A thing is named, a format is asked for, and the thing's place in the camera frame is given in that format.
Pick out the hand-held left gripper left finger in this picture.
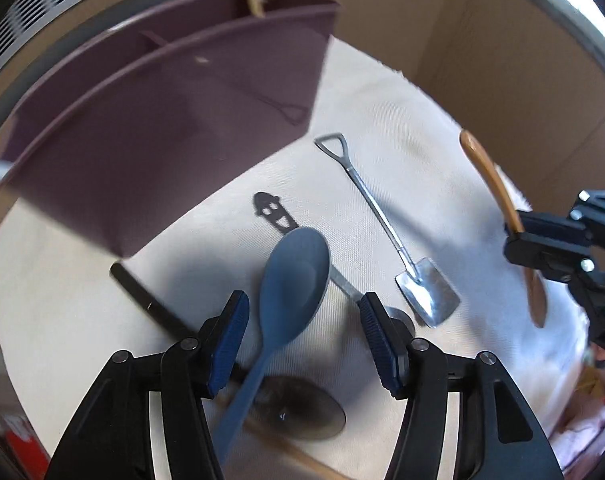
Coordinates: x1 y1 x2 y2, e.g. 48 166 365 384
42 290 250 480

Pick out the red floor mat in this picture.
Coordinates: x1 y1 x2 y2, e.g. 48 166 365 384
0 412 50 471

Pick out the metal spoon with cutout handle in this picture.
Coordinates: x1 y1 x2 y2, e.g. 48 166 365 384
252 191 415 341

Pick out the dark translucent black spoon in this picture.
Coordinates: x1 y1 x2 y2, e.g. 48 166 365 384
110 261 346 442

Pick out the purple plastic utensil holder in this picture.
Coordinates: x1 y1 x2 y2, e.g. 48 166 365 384
0 0 342 261

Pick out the shovel-shaped metal spoon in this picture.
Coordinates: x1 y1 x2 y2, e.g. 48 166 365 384
315 132 461 329

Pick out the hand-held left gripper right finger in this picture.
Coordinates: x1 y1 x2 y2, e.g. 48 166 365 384
359 291 565 480

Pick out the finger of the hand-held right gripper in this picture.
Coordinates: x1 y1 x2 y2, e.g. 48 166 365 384
569 189 605 221
503 209 603 283

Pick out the cream tablecloth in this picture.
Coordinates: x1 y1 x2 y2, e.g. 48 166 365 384
0 35 598 480

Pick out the blue-grey plastic spoon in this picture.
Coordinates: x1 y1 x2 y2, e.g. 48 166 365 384
215 226 331 463

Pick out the wooden spoon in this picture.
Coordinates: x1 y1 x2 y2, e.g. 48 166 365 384
459 129 548 329

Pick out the long grey vent grille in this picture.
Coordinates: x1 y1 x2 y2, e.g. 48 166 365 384
0 0 343 76

